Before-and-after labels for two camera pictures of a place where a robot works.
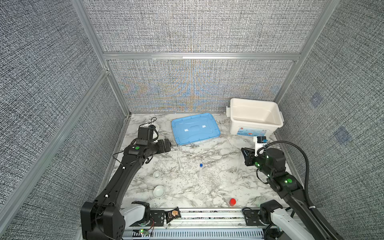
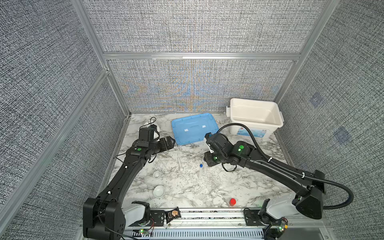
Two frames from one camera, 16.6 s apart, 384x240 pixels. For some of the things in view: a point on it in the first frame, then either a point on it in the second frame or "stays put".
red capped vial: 232,201 stays put
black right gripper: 250,158 -> 207,157
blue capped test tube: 201,166 stays put
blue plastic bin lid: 195,128 stays put
